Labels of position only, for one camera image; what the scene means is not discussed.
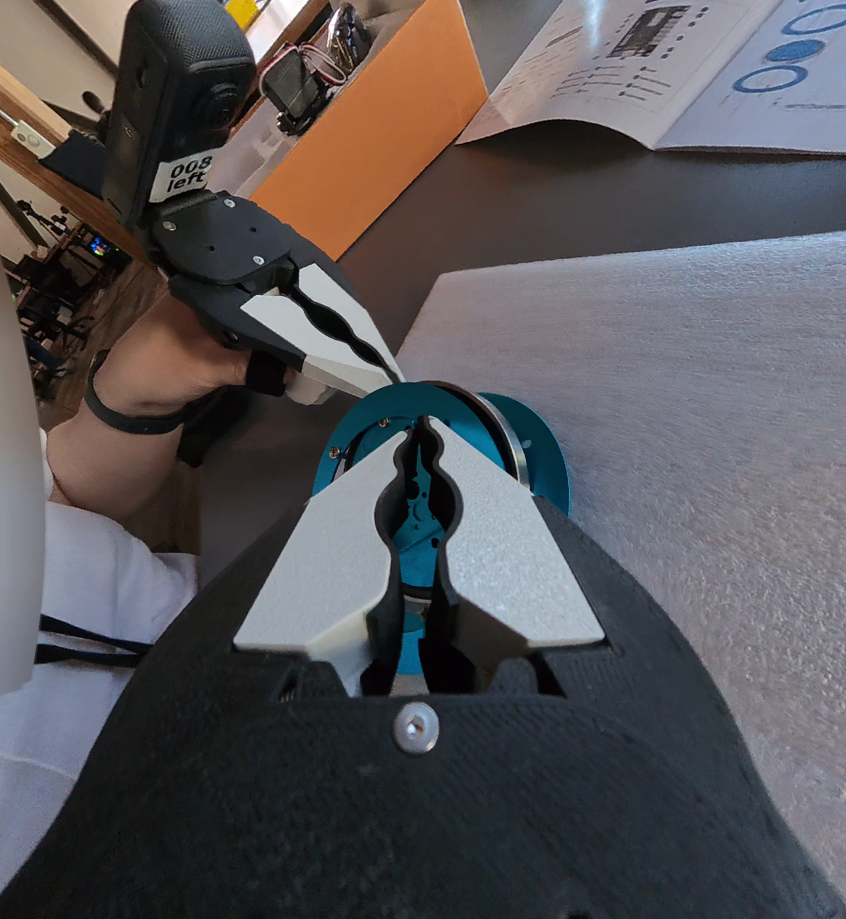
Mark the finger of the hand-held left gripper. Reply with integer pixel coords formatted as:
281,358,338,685
290,262,405,383
240,291,395,397

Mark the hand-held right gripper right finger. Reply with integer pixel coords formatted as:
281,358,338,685
422,415,607,676

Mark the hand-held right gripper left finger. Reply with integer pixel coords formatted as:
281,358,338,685
233,428,424,697

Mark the blue metal turntable bearing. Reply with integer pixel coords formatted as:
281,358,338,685
312,381,572,679

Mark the person's left forearm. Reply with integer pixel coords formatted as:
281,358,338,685
46,391,201,554

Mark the person's left hand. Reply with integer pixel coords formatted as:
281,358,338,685
106,293,256,419

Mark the black servo motor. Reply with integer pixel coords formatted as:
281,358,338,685
261,43,331,137

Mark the black wristband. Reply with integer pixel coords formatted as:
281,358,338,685
83,349,189,436

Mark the orange cardboard box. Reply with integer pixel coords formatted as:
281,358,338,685
208,0,490,263

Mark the person's white shirt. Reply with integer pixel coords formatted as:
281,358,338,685
0,495,201,919

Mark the white foam sheet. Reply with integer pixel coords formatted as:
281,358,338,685
394,228,846,919

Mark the white instruction booklet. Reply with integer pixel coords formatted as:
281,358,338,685
455,0,846,157

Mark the black lanyard strap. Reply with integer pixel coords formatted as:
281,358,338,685
35,614,155,669

